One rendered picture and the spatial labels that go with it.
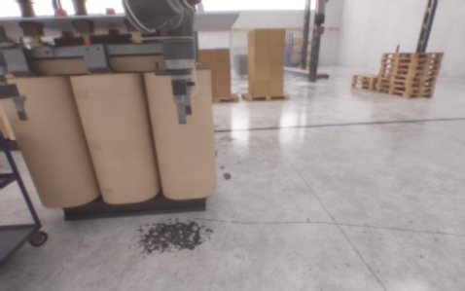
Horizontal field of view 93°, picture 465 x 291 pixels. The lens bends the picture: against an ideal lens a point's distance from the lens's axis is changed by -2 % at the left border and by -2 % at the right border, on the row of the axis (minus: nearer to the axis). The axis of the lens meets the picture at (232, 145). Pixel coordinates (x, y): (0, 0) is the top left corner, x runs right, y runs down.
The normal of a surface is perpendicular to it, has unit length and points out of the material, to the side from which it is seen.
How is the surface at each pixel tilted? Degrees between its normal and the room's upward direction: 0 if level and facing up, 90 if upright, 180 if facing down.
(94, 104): 90
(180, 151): 90
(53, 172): 90
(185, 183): 90
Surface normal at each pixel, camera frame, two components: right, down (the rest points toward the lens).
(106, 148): 0.12, 0.37
